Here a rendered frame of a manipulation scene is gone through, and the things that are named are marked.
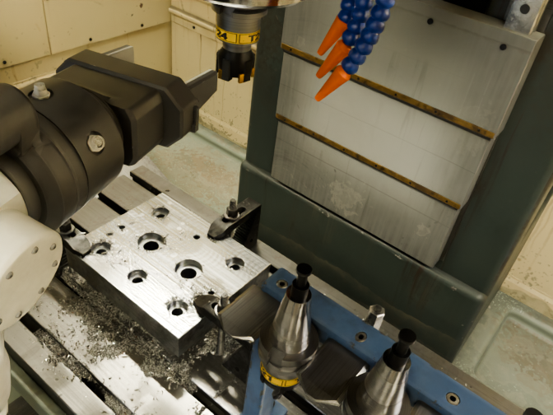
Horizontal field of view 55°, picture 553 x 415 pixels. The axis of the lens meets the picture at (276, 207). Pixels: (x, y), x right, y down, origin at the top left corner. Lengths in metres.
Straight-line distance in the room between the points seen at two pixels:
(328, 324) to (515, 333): 1.08
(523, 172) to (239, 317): 0.64
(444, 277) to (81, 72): 0.95
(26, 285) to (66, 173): 0.07
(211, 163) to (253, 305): 1.34
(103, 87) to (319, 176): 0.86
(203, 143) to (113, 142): 1.64
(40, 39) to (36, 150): 1.39
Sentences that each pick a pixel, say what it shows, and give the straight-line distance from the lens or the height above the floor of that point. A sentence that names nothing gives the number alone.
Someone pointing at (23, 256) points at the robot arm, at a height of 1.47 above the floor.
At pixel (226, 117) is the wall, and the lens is 1.96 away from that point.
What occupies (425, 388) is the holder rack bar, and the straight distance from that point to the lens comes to 0.58.
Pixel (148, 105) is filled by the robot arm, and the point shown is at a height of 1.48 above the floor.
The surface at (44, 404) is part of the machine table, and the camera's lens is 0.97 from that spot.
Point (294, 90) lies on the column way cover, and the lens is 1.19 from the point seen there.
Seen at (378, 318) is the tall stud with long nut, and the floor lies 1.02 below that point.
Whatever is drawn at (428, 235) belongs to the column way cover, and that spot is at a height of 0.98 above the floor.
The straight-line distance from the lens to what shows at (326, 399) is 0.56.
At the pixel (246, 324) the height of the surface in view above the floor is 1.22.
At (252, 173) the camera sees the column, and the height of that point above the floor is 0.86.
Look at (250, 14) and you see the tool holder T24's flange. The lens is 0.61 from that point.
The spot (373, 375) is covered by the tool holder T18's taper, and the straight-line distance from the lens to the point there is 0.52.
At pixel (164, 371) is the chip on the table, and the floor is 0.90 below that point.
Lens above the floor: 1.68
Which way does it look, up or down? 39 degrees down
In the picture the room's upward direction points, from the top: 9 degrees clockwise
